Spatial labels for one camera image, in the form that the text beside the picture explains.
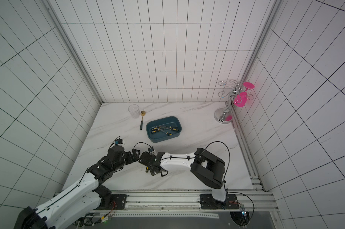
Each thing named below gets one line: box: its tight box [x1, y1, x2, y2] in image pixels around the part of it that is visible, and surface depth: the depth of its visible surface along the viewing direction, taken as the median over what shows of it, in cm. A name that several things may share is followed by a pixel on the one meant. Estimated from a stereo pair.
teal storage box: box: [145, 115, 183, 144], surface depth 103 cm
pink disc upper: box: [243, 82, 255, 90], surface depth 94 cm
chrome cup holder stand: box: [213, 79, 254, 125], surface depth 97 cm
